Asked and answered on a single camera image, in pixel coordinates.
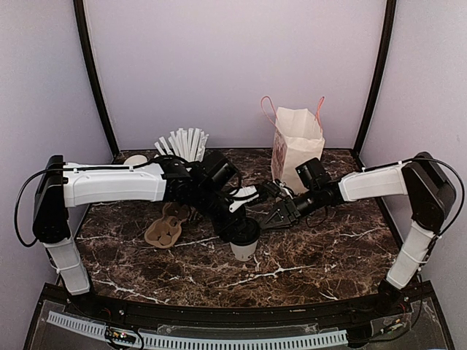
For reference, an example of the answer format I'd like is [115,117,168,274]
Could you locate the bundle of white wrapped straws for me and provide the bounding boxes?
[154,128,209,162]

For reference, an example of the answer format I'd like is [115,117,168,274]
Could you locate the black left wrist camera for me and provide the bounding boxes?
[201,150,238,190]

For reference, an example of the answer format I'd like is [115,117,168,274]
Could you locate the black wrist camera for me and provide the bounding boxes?
[296,157,331,190]
[201,150,238,190]

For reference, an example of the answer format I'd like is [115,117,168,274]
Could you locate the black table front rail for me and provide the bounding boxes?
[39,282,431,331]

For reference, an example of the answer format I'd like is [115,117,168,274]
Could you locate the single black cup lid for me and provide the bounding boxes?
[228,217,261,246]

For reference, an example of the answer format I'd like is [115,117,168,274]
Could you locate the black right frame post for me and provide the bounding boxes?
[352,0,397,158]

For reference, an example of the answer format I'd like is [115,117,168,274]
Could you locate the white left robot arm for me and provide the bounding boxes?
[18,152,261,318]

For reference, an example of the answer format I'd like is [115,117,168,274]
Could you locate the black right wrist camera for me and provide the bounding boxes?
[296,157,331,190]

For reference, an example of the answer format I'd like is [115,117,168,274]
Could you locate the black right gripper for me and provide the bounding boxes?
[260,187,322,230]

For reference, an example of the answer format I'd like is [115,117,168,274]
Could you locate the white paper takeout bag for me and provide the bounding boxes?
[261,97,325,193]

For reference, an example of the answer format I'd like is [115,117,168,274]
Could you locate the stack of white paper cups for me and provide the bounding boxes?
[123,155,147,166]

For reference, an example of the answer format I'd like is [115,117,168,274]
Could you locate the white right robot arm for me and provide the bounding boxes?
[260,152,466,316]

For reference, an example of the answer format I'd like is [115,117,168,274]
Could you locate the white slotted cable duct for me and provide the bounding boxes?
[46,311,348,349]

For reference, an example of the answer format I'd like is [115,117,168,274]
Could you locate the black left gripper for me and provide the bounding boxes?
[193,184,252,243]

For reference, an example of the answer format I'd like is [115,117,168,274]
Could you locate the white paper coffee cup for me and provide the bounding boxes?
[230,241,258,262]

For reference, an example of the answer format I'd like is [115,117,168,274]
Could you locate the black left frame post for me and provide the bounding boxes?
[73,0,120,157]

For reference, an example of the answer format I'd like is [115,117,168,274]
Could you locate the black frame post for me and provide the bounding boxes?
[73,0,120,157]
[352,0,397,158]

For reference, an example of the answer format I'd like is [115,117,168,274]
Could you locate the brown cardboard cup carrier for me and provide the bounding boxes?
[144,203,191,249]

